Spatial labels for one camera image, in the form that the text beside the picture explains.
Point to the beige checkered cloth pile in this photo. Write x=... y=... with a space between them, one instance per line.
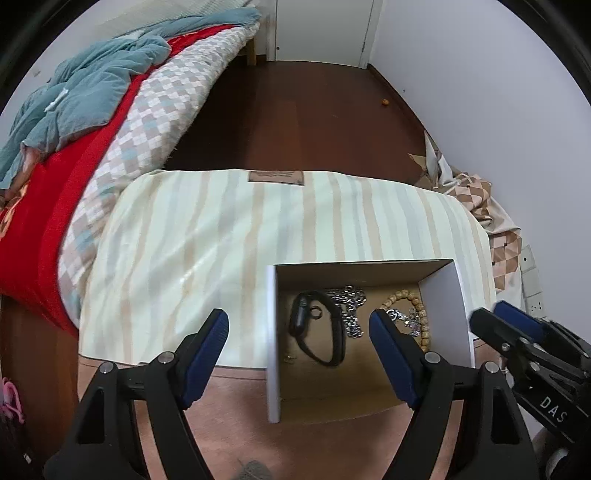
x=471 y=194

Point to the white door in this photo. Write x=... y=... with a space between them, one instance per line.
x=323 y=27

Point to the checkered bed sheet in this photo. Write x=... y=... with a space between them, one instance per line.
x=161 y=106

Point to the white cardboard box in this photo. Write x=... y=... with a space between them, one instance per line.
x=323 y=392

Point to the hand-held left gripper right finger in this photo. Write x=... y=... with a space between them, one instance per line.
x=392 y=360

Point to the wooden bed leg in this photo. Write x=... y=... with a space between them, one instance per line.
x=251 y=50

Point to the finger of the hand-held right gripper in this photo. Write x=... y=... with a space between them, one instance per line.
x=519 y=316
x=494 y=330

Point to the pink and striped table cloth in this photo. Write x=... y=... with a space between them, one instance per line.
x=184 y=240

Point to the pink cloth item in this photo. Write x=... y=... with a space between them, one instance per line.
x=10 y=399

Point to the white wall socket strip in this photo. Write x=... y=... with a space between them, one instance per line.
x=531 y=281

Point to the black smart band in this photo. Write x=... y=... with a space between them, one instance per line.
x=339 y=341

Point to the blue-grey quilt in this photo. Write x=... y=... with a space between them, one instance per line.
x=92 y=78

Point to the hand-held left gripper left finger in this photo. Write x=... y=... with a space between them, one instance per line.
x=205 y=355

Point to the red blanket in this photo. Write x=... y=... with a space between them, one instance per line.
x=46 y=221

